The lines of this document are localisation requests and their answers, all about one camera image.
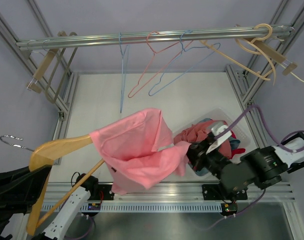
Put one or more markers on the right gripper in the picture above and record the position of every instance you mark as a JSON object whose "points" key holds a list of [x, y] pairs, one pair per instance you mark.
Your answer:
{"points": [[196, 153]]}

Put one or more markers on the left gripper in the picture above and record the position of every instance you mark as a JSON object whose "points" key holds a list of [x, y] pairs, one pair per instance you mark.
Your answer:
{"points": [[13, 191]]}

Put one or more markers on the magenta t shirt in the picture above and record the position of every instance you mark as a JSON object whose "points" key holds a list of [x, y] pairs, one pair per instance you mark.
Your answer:
{"points": [[235, 146]]}

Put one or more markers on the salmon pink t shirt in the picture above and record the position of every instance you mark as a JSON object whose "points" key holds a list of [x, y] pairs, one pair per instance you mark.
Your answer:
{"points": [[197, 133]]}

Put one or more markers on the wooden hanger with shirt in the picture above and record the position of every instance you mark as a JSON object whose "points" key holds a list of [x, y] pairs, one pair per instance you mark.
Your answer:
{"points": [[46, 154]]}

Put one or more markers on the light pink t shirt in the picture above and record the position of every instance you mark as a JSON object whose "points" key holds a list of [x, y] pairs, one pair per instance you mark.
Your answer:
{"points": [[139, 151]]}

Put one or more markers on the light blue wire hanger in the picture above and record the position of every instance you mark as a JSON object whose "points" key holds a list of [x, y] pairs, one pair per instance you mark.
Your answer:
{"points": [[187, 50]]}

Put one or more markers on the pink wire hanger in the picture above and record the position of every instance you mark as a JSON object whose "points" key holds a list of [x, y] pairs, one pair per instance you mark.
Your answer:
{"points": [[142, 83]]}

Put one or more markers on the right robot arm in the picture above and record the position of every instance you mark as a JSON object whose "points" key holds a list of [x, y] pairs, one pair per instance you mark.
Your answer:
{"points": [[262, 167]]}

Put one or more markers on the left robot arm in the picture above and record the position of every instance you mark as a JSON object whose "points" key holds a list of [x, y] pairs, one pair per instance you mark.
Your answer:
{"points": [[59, 226]]}

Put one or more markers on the thin wooden hanger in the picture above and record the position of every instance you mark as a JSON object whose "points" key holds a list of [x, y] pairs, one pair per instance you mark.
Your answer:
{"points": [[233, 60]]}

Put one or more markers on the wooden clip hanger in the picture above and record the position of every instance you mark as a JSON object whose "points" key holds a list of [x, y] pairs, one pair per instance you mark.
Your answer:
{"points": [[277, 57]]}

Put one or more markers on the curved wooden hanger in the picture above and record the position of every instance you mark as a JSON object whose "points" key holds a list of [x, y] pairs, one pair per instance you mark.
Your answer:
{"points": [[260, 49]]}

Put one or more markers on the white plastic basket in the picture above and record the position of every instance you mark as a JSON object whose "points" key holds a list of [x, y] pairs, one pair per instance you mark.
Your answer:
{"points": [[179, 122]]}

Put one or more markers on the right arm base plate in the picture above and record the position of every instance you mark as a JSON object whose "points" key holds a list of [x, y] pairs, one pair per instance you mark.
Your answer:
{"points": [[217, 192]]}

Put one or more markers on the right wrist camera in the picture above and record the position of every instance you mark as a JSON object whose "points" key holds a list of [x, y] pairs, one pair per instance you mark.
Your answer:
{"points": [[218, 133]]}

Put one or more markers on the front aluminium rail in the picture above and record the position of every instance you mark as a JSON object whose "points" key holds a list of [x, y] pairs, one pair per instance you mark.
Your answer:
{"points": [[172, 192]]}

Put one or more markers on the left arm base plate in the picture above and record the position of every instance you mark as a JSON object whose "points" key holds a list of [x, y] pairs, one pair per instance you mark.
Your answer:
{"points": [[101, 192]]}

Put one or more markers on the white slotted cable duct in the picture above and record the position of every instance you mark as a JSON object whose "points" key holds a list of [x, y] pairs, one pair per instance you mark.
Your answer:
{"points": [[153, 207]]}

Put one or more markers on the aluminium hanging rail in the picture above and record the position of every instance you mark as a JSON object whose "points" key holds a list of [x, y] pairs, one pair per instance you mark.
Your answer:
{"points": [[262, 32]]}

